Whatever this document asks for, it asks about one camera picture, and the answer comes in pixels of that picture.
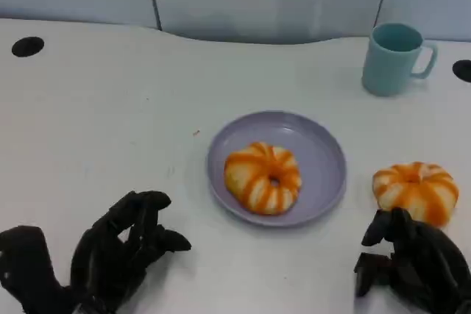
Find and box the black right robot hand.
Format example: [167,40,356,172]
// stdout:
[353,207,471,314]

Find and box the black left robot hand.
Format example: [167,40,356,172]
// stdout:
[68,190,193,314]

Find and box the orange and white toy bread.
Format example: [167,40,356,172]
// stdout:
[372,162,460,229]
[224,141,303,215]

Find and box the lilac plate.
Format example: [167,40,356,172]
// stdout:
[206,110,347,229]

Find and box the pale green mug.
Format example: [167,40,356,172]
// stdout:
[361,22,439,97]

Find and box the black table cable hole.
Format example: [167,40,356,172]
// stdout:
[11,36,45,58]
[452,59,471,82]

